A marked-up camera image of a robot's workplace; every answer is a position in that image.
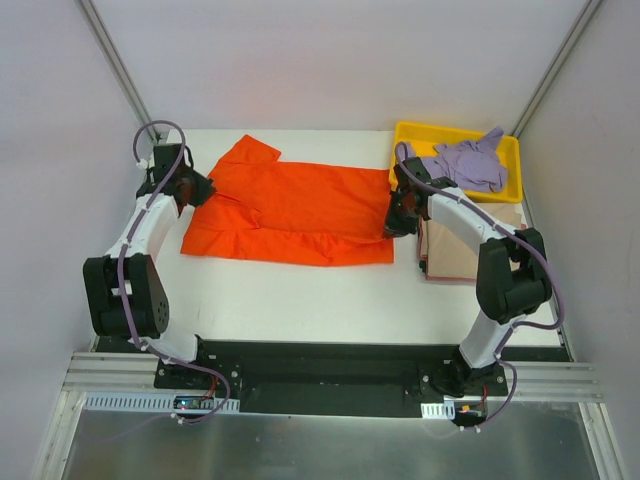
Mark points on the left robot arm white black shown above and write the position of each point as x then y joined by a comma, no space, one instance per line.
125,295

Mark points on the right aluminium frame post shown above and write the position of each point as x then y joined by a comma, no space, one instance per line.
587,14

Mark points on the right white cable duct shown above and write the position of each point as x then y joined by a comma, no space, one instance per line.
445,410

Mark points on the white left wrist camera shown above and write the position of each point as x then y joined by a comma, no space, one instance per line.
143,164

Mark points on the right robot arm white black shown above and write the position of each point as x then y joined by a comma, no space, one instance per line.
512,279

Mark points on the orange t shirt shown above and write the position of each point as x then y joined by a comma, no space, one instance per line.
298,213

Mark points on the beige folded t shirt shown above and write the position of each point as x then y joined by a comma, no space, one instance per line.
451,239

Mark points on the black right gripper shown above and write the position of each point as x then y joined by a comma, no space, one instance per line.
396,223

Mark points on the yellow plastic bin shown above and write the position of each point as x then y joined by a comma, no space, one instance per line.
424,138

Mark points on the left aluminium frame post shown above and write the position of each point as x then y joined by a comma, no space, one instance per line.
98,28

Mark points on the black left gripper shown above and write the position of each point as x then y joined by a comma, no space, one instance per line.
201,189

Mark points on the purple t shirt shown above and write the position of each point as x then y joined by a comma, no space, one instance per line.
472,164

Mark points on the white cable duct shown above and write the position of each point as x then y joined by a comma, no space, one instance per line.
159,403
445,410

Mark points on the left white cable duct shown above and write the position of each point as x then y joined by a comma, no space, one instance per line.
159,403

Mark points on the aluminium frame post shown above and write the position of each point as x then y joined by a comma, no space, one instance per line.
98,28
587,14

